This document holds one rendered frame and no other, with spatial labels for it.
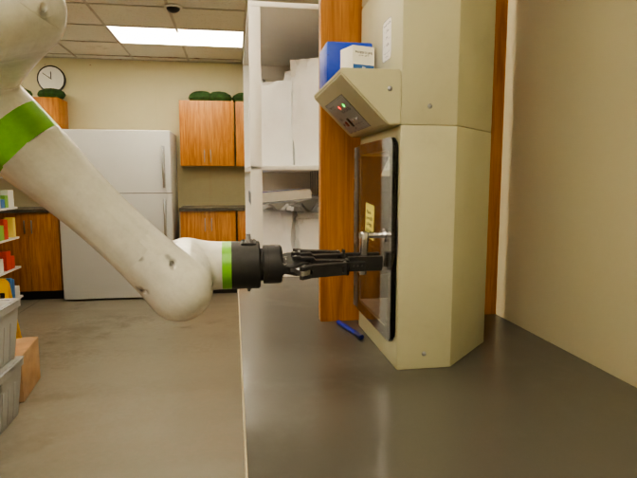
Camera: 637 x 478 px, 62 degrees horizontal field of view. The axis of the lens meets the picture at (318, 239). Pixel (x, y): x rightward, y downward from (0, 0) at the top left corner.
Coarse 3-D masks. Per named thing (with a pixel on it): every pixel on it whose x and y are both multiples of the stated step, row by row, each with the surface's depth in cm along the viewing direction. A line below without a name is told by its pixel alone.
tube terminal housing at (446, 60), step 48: (384, 0) 107; (432, 0) 96; (480, 0) 105; (432, 48) 97; (480, 48) 107; (432, 96) 98; (480, 96) 108; (432, 144) 99; (480, 144) 110; (432, 192) 100; (480, 192) 112; (432, 240) 102; (480, 240) 114; (432, 288) 103; (480, 288) 117; (432, 336) 104; (480, 336) 119
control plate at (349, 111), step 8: (328, 104) 120; (336, 104) 115; (344, 104) 109; (336, 112) 120; (344, 112) 114; (352, 112) 109; (344, 120) 120; (360, 120) 110; (352, 128) 120; (360, 128) 114
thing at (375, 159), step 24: (384, 144) 105; (360, 168) 125; (384, 168) 105; (360, 192) 125; (384, 192) 105; (360, 216) 126; (384, 216) 106; (384, 264) 106; (360, 288) 127; (384, 288) 106; (384, 312) 107; (384, 336) 107
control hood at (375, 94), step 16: (336, 80) 101; (352, 80) 96; (368, 80) 96; (384, 80) 97; (400, 80) 97; (320, 96) 119; (336, 96) 110; (352, 96) 101; (368, 96) 96; (384, 96) 97; (400, 96) 98; (368, 112) 101; (384, 112) 97; (400, 112) 98; (368, 128) 110; (384, 128) 105
